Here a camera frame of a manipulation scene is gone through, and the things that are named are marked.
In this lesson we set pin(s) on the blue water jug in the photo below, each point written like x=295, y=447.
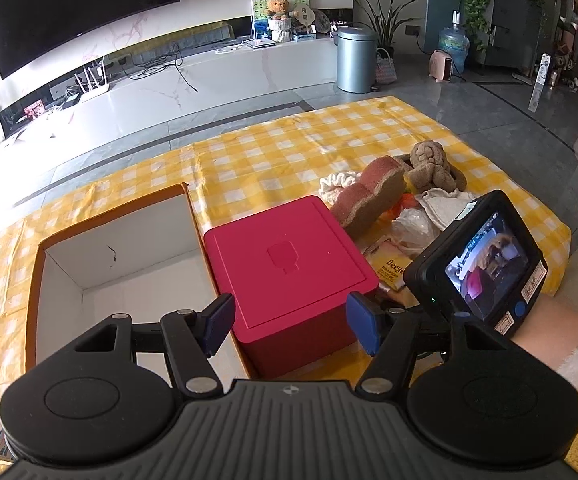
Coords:
x=454, y=42

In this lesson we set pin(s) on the red square storage box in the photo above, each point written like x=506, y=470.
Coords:
x=290, y=269

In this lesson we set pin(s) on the black camera with screen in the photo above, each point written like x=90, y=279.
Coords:
x=485, y=263

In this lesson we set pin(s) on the white wifi router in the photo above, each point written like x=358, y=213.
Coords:
x=92, y=80

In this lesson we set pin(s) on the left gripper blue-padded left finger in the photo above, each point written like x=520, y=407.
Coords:
x=191, y=338

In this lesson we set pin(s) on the yellow checkered tablecloth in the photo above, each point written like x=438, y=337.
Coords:
x=104, y=407

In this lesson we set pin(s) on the person's forearm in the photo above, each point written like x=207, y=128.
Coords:
x=549, y=332

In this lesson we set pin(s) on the brown teddy bear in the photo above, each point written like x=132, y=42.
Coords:
x=279, y=20

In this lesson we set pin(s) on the yellow Deeyeo tissue pack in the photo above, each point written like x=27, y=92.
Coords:
x=388, y=261

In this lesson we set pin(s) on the pink toast-shaped plush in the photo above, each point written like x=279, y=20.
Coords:
x=379, y=187

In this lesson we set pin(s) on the potted long-leaf plant right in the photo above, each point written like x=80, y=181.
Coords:
x=385, y=21

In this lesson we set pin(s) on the large open cardboard box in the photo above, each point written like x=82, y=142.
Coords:
x=144, y=258

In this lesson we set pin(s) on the white cloth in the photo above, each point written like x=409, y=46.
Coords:
x=413, y=232

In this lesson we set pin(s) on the white round cushion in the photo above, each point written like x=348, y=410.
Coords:
x=443, y=207

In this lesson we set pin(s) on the dark cabinet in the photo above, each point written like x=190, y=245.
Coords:
x=513, y=35

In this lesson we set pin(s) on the pink small heater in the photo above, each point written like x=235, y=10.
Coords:
x=440, y=66

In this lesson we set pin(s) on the white marble TV console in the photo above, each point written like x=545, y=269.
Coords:
x=206, y=80

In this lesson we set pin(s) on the woven basket bag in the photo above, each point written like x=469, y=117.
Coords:
x=385, y=69

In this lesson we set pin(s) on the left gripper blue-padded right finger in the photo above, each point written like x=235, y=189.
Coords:
x=388, y=337

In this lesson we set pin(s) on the grey metal trash can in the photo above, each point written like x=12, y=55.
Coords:
x=356, y=59

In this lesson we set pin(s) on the orange plush toy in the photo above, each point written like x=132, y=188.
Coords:
x=406, y=201

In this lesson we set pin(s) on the brown knotted plush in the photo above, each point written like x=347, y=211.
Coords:
x=429, y=168

